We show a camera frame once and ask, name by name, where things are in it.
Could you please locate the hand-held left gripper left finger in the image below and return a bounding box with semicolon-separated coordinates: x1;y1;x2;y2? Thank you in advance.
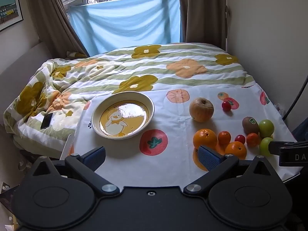
31;146;120;196

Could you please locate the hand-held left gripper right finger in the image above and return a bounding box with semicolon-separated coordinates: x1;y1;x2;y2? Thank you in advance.
183;145;282;196

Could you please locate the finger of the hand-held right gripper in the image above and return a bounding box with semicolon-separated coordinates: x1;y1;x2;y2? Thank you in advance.
268;141;285;156

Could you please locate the green apple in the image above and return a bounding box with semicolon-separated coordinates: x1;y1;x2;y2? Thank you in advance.
259;137;273;157
259;119;275;139

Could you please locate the large orange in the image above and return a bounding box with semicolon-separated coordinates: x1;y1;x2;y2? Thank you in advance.
193;129;218;151

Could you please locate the small mandarin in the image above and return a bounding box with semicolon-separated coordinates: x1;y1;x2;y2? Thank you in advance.
246;133;261;148
218;131;232;147

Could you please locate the medium orange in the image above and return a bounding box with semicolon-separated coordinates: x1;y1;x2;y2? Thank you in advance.
225;141;247;160

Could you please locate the duck print ceramic plate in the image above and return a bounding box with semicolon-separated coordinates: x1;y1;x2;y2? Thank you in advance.
91;91;155;140

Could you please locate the person's dark blue clothing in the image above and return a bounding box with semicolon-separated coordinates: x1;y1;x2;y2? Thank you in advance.
291;123;308;143

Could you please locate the brown kiwi with sticker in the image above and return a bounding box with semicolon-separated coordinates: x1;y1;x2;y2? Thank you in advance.
242;117;260;135

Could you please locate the white plastic bag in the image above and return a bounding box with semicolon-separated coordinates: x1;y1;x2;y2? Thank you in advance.
274;103;287;118

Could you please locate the wrinkled brownish apple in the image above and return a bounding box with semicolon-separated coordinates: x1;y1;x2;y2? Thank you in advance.
189;97;214;123

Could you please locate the white fruit print cloth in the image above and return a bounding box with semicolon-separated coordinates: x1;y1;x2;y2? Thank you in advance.
69;84;301;188

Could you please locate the black smartphone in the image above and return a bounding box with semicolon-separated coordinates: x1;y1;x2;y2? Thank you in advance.
40;113;53;130

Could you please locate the floral striped blanket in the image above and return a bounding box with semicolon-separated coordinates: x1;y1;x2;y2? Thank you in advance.
3;43;255;159

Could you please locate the light blue hanging cloth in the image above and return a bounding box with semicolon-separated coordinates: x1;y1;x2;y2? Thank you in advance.
69;0;181;56

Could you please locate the brown curtain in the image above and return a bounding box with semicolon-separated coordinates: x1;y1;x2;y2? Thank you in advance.
24;0;88;59
177;0;228;52

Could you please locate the black cable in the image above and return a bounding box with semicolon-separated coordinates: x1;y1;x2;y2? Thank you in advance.
283;73;308;121

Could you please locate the framed wall picture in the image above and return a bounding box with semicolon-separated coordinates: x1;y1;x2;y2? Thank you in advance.
0;0;24;32

